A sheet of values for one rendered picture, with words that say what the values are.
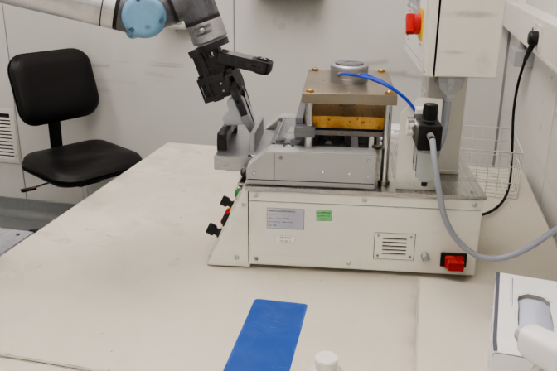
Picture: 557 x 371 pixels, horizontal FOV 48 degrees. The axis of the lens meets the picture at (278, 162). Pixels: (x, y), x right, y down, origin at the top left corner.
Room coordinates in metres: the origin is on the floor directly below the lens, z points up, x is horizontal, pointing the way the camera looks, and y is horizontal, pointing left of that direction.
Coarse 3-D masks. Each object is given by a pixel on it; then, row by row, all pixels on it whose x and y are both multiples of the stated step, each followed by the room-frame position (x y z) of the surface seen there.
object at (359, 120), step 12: (324, 108) 1.25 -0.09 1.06; (336, 108) 1.25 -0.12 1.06; (348, 108) 1.25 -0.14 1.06; (360, 108) 1.25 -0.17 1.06; (372, 108) 1.25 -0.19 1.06; (384, 108) 1.25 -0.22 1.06; (324, 120) 1.19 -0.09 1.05; (336, 120) 1.18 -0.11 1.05; (348, 120) 1.18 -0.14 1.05; (360, 120) 1.18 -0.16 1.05; (372, 120) 1.18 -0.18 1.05; (324, 132) 1.19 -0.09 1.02; (336, 132) 1.18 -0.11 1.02; (348, 132) 1.18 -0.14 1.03; (360, 132) 1.18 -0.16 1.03; (372, 132) 1.18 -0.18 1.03
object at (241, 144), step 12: (240, 132) 1.38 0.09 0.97; (252, 132) 1.23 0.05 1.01; (264, 132) 1.38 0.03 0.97; (228, 144) 1.28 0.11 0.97; (240, 144) 1.28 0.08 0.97; (252, 144) 1.23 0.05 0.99; (264, 144) 1.29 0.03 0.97; (216, 156) 1.20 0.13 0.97; (228, 156) 1.20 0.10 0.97; (240, 156) 1.20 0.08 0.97; (216, 168) 1.20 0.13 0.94; (228, 168) 1.20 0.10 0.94; (240, 168) 1.19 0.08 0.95
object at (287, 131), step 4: (284, 120) 1.36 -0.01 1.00; (288, 120) 1.36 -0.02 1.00; (292, 120) 1.36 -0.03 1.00; (284, 124) 1.33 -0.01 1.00; (288, 124) 1.33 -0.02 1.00; (292, 124) 1.33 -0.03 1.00; (280, 128) 1.29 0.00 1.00; (284, 128) 1.29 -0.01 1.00; (288, 128) 1.29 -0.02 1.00; (292, 128) 1.29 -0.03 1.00; (280, 132) 1.26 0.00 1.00; (284, 132) 1.26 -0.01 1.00; (288, 132) 1.26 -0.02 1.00; (292, 132) 1.26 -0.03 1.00; (280, 136) 1.23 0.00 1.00; (284, 136) 1.23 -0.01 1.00; (288, 136) 1.23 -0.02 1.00; (292, 136) 1.23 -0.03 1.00
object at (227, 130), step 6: (222, 126) 1.29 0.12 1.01; (228, 126) 1.29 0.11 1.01; (234, 126) 1.33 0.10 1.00; (222, 132) 1.24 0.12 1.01; (228, 132) 1.26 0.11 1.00; (234, 132) 1.37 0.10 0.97; (222, 138) 1.23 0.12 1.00; (228, 138) 1.26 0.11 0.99; (222, 144) 1.23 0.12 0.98; (222, 150) 1.23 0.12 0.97
